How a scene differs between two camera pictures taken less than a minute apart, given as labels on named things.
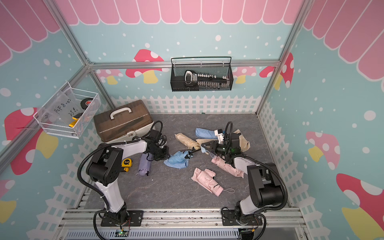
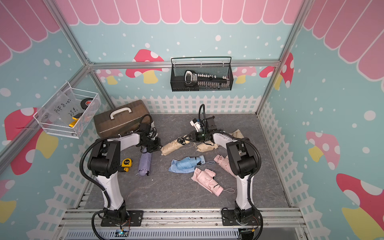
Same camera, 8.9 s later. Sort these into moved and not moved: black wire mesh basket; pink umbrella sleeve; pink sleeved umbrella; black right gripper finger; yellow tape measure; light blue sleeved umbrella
Moved: light blue sleeved umbrella; black right gripper finger
Not moved: pink sleeved umbrella; pink umbrella sleeve; yellow tape measure; black wire mesh basket
